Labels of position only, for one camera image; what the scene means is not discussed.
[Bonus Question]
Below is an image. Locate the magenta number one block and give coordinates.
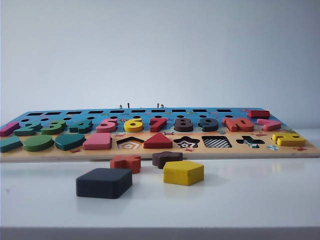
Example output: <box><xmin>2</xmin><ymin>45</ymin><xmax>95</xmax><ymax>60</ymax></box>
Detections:
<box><xmin>0</xmin><ymin>121</ymin><xmax>21</xmax><ymax>137</ymax></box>

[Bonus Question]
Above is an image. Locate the green number three block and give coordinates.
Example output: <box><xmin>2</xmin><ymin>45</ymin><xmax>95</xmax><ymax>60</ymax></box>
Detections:
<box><xmin>41</xmin><ymin>119</ymin><xmax>68</xmax><ymax>135</ymax></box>

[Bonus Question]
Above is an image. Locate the green circle block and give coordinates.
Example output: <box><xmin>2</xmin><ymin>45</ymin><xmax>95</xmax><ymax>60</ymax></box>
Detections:
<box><xmin>22</xmin><ymin>134</ymin><xmax>55</xmax><ymax>152</ymax></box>

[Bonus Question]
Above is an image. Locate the pink trapezoid block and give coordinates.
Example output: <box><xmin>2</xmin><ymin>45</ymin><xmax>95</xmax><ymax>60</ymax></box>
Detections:
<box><xmin>82</xmin><ymin>132</ymin><xmax>113</xmax><ymax>151</ymax></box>

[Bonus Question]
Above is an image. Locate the brown star block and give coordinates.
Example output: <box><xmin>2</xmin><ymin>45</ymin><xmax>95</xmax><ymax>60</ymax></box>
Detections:
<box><xmin>151</xmin><ymin>150</ymin><xmax>184</xmax><ymax>170</ymax></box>

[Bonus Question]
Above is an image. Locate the dark blue square block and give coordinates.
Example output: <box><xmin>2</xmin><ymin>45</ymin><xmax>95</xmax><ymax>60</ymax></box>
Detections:
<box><xmin>75</xmin><ymin>167</ymin><xmax>133</xmax><ymax>200</ymax></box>

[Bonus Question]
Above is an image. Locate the red triangle block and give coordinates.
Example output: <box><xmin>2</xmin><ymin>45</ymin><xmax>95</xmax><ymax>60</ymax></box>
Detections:
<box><xmin>143</xmin><ymin>131</ymin><xmax>174</xmax><ymax>149</ymax></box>

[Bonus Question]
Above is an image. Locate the yellow pentagon block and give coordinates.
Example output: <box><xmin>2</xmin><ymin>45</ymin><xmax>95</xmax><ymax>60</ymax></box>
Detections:
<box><xmin>163</xmin><ymin>160</ymin><xmax>205</xmax><ymax>187</ymax></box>

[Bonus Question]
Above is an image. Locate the orange number ten block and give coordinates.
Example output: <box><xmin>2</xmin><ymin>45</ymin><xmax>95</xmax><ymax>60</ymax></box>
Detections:
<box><xmin>222</xmin><ymin>116</ymin><xmax>255</xmax><ymax>133</ymax></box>

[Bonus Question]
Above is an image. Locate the yellow number six block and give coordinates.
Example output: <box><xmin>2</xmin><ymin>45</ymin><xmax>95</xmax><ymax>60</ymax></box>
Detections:
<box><xmin>123</xmin><ymin>117</ymin><xmax>144</xmax><ymax>133</ymax></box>

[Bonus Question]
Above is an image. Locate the pink number five block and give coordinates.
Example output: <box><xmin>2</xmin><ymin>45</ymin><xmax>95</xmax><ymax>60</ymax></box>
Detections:
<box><xmin>95</xmin><ymin>117</ymin><xmax>119</xmax><ymax>134</ymax></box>

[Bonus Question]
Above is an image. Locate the brown number eight block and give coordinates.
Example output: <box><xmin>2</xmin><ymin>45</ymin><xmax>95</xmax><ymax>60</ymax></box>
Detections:
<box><xmin>174</xmin><ymin>117</ymin><xmax>194</xmax><ymax>133</ymax></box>

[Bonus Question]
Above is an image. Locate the teal square block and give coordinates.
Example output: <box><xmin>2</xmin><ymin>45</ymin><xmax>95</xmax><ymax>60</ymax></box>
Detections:
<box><xmin>0</xmin><ymin>135</ymin><xmax>24</xmax><ymax>153</ymax></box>

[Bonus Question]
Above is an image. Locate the dark blue number nine block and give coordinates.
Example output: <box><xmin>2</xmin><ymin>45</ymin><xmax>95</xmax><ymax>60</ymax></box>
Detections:
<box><xmin>198</xmin><ymin>117</ymin><xmax>220</xmax><ymax>133</ymax></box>

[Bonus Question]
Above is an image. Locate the pink greater-than sign block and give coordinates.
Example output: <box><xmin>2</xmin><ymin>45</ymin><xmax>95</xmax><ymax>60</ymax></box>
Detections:
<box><xmin>256</xmin><ymin>117</ymin><xmax>281</xmax><ymax>132</ymax></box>

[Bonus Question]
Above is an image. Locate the teal heart block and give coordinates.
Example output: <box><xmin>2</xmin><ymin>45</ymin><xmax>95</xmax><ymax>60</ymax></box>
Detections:
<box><xmin>54</xmin><ymin>133</ymin><xmax>86</xmax><ymax>152</ymax></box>

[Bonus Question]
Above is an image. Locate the yellow equals sign block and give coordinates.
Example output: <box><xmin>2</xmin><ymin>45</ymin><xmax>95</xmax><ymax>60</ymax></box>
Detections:
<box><xmin>271</xmin><ymin>132</ymin><xmax>307</xmax><ymax>147</ymax></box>

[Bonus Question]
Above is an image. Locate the orange cross block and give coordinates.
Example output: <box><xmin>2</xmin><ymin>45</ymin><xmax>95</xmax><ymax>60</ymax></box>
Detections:
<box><xmin>109</xmin><ymin>154</ymin><xmax>142</xmax><ymax>175</ymax></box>

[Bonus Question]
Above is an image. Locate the red number seven block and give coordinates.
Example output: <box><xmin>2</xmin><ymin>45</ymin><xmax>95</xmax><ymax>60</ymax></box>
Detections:
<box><xmin>149</xmin><ymin>117</ymin><xmax>173</xmax><ymax>133</ymax></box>

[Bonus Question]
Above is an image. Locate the teal number two block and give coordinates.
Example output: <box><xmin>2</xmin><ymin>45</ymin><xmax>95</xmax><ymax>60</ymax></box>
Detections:
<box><xmin>13</xmin><ymin>120</ymin><xmax>43</xmax><ymax>137</ymax></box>

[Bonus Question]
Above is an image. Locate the red minus sign block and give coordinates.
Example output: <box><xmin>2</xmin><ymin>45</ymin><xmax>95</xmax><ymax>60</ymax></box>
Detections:
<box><xmin>248</xmin><ymin>109</ymin><xmax>271</xmax><ymax>119</ymax></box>

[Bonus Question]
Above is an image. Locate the teal number four block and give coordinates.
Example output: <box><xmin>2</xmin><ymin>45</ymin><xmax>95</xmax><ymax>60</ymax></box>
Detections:
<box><xmin>69</xmin><ymin>120</ymin><xmax>93</xmax><ymax>134</ymax></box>

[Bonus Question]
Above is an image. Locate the colourful wooden puzzle board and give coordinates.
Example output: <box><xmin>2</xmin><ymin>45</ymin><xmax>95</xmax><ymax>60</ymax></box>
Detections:
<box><xmin>0</xmin><ymin>106</ymin><xmax>320</xmax><ymax>163</ymax></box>

